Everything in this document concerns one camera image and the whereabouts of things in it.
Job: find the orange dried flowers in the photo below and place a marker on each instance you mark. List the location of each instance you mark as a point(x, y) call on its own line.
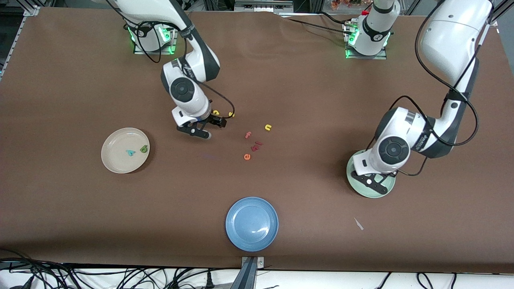
point(349, 3)

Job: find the black power plug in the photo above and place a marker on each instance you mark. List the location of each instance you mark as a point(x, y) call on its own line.
point(209, 281)

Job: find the white paper scrap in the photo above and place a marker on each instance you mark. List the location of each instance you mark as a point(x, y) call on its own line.
point(358, 224)

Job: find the pale green plate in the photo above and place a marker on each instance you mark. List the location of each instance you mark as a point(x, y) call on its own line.
point(363, 194)

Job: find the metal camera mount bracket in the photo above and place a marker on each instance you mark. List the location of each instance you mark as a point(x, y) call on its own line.
point(251, 273)

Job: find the grey metal box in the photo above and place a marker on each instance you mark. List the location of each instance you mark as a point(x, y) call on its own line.
point(263, 5)

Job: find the green foam letter b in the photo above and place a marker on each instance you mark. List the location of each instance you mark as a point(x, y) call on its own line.
point(143, 150)

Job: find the beige brown plate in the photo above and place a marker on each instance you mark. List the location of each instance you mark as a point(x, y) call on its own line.
point(120, 158)

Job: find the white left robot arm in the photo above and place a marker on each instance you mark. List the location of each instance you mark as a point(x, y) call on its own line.
point(449, 36)

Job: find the teal foam letter y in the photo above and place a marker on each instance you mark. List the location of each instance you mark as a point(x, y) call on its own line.
point(130, 152)

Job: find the aluminium frame rail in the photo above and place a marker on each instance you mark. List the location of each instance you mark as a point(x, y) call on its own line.
point(500, 16)
point(16, 40)

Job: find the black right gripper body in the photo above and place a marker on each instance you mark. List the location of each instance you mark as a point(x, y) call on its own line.
point(213, 119)

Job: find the blue plate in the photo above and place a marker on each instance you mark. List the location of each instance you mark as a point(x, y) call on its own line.
point(251, 224)

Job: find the brown table cover sheet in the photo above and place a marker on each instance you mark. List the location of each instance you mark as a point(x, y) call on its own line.
point(281, 80)

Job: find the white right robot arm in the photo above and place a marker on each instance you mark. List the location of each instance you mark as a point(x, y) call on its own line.
point(184, 90)

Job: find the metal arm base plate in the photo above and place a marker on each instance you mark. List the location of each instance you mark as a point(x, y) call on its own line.
point(173, 44)
point(365, 57)

